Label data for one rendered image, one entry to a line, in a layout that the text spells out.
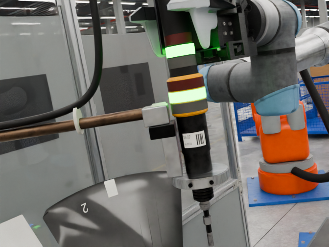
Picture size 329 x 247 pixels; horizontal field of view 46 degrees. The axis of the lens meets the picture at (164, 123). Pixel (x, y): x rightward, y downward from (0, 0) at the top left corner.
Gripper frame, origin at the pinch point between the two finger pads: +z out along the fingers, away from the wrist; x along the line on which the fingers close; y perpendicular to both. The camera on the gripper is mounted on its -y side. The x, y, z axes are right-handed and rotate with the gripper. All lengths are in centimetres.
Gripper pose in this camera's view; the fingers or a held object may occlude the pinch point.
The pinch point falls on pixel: (154, 6)
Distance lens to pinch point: 44.3
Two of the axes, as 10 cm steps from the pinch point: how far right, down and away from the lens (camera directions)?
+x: -7.7, 0.4, 6.4
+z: -6.2, 2.1, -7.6
